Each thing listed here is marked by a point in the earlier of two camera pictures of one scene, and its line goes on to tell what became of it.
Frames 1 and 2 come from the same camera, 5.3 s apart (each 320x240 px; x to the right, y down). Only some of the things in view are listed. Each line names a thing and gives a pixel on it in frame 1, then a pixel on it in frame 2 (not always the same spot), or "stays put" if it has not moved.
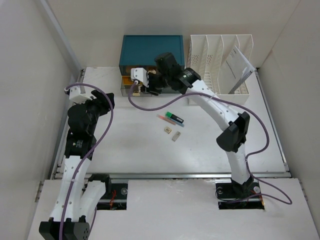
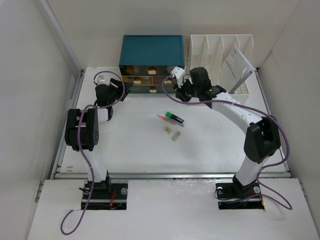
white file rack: [207, 54] stays put
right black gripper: [150, 89] → [179, 94]
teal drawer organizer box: [141, 51] stays put
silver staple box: [176, 136] stays put
